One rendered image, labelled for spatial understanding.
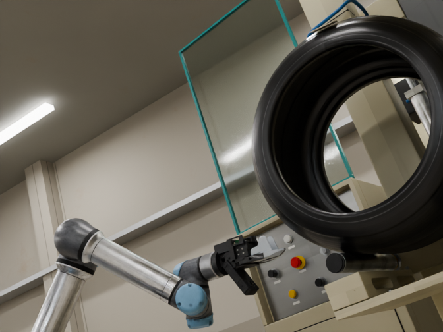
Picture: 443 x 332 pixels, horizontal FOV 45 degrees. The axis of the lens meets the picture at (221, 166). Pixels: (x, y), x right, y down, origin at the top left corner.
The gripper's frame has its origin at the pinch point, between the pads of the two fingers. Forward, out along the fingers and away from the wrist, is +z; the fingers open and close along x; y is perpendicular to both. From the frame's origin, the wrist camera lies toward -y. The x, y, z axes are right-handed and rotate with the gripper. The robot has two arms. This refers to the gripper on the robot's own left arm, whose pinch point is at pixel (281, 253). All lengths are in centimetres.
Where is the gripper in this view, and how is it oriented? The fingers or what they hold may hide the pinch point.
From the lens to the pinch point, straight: 141.0
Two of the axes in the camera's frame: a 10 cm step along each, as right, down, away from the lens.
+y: -1.9, -9.3, 3.1
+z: 7.8, -3.4, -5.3
